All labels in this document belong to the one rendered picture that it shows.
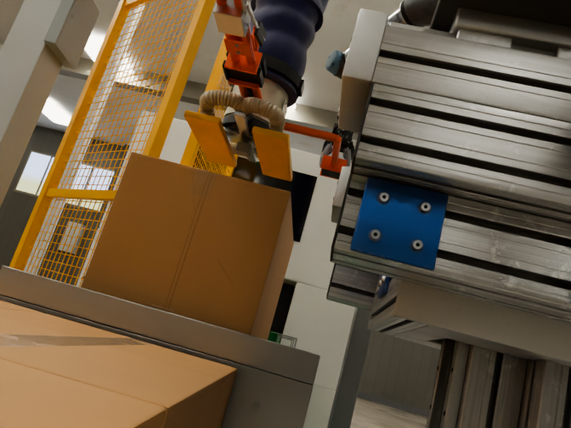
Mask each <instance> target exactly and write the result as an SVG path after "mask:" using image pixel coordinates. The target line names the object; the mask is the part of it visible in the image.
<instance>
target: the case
mask: <svg viewBox="0 0 571 428"><path fill-rule="evenodd" d="M293 245H294V241H293V227H292V212H291V192H290V191H286V190H283V189H277V188H273V187H269V186H266V185H262V184H259V183H253V182H249V181H246V180H243V179H239V178H236V177H230V176H226V175H223V174H219V173H216V172H209V171H206V170H202V169H199V168H195V167H192V166H186V165H182V164H178V163H175V162H171V161H168V160H162V159H159V158H155V157H152V156H148V155H142V154H139V153H135V152H132V153H131V155H130V157H129V160H128V163H127V166H126V169H125V171H124V173H123V176H122V180H121V182H120V184H119V187H118V190H117V191H116V195H115V198H114V200H113V202H112V205H111V208H110V211H109V214H108V216H107V218H106V221H105V225H104V227H103V229H102V232H101V235H100V236H99V241H98V243H97V245H96V248H95V250H94V253H93V256H92V259H91V262H90V263H89V266H88V270H87V272H86V275H85V277H84V280H83V282H82V286H81V287H82V288H84V289H88V290H93V291H96V292H99V293H102V294H106V295H108V296H114V297H117V298H121V299H123V300H127V301H132V302H135V303H138V304H141V305H145V306H147V307H153V308H156V309H160V310H162V311H166V312H169V313H174V314H177V315H180V316H184V317H186V318H192V319H195V320H198V321H201V322H205V323H208V324H213V325H217V326H219V327H223V328H225V329H231V330H234V331H237V332H241V333H243V334H247V335H252V336H256V337H258V338H262V339H264V340H267V339H268V337H269V332H270V329H271V325H272V323H273V319H274V314H275V310H276V307H277V304H278V300H279V297H280V292H281V288H282V285H283V282H284V278H285V275H286V270H287V267H288V263H289V261H290V257H291V252H292V248H293Z"/></svg>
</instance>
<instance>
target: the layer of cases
mask: <svg viewBox="0 0 571 428"><path fill-rule="evenodd" d="M236 373H237V368H233V367H230V366H228V365H224V364H221V363H216V362H213V361H210V360H206V359H204V358H198V357H195V356H192V355H189V354H186V353H182V352H177V351H174V350H171V349H168V348H165V347H162V346H157V345H154V344H150V343H148V342H144V341H139V340H136V339H133V338H130V337H126V336H124V335H118V334H115V333H112V332H109V331H106V330H103V329H98V328H94V327H92V326H88V325H85V324H80V323H77V322H74V321H70V320H68V319H64V318H59V317H56V316H53V315H50V314H46V313H42V312H38V311H36V310H32V309H30V308H26V307H21V306H18V305H15V304H12V303H8V302H6V301H0V428H221V427H222V423H223V418H224V415H225V412H226V408H227V406H228V402H229V397H230V394H231V391H232V388H233V384H234V382H235V376H236Z"/></svg>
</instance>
